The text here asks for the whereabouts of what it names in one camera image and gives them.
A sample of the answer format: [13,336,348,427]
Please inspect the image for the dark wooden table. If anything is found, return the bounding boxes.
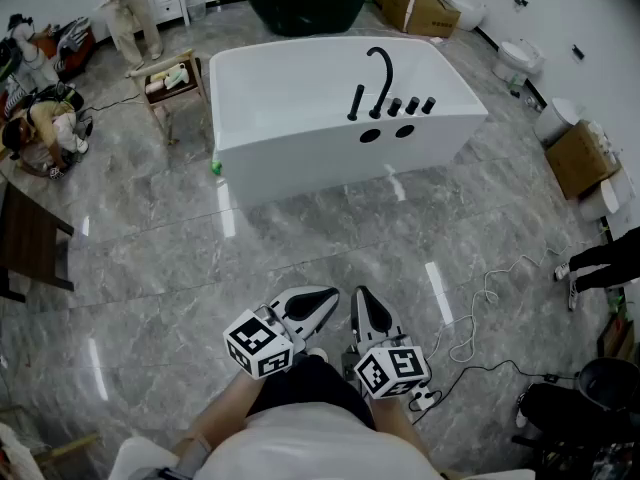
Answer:
[0,181,77,305]

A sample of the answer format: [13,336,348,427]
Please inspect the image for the dark green bathtub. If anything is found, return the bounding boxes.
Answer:
[236,0,372,38]

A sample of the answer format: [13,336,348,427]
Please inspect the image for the person's right forearm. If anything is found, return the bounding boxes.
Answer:
[368,392,435,467]

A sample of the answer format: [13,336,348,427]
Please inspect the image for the white toilet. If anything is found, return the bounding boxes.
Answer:
[491,37,547,87]
[445,0,489,33]
[532,97,581,145]

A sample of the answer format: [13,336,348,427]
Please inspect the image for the white power strip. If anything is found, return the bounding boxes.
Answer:
[411,385,437,412]

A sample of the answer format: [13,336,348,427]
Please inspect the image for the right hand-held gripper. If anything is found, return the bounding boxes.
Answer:
[342,286,432,400]

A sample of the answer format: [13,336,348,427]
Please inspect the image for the striped cloth pile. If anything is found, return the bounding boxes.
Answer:
[52,15,97,64]

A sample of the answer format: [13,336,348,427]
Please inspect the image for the white bathtub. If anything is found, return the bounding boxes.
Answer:
[208,35,490,210]

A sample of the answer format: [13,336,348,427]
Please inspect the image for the large open cardboard box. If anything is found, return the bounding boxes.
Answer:
[369,0,463,40]

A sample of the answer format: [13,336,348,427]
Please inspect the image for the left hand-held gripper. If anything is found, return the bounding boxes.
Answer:
[223,285,341,380]

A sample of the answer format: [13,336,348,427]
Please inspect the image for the white floor cable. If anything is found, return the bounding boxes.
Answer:
[430,226,610,365]

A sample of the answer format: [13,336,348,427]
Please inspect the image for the black floor cable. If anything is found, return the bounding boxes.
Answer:
[408,358,579,425]

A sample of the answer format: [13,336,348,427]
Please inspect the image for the person's left forearm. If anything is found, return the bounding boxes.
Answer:
[172,369,266,452]

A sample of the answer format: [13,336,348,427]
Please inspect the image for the person's black trousers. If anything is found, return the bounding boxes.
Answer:
[247,355,377,432]

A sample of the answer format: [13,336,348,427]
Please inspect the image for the tall cardboard box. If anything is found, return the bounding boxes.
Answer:
[543,119,624,202]

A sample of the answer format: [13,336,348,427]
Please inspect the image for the black round bin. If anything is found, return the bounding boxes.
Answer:
[576,356,640,413]

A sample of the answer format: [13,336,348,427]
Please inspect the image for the group of white bottles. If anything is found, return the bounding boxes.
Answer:
[586,119,621,164]

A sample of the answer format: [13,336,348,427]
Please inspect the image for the wooden stool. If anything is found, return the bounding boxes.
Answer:
[124,47,212,148]

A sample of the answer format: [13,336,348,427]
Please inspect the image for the black handheld shower head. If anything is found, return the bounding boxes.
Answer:
[346,84,367,122]

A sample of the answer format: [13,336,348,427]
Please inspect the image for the grey arm strap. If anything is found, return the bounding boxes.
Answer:
[167,432,212,480]

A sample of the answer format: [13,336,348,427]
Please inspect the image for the person's white shirt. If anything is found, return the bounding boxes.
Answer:
[107,403,539,480]

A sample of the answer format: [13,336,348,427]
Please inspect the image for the black curved faucet spout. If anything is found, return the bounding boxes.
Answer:
[365,45,395,121]

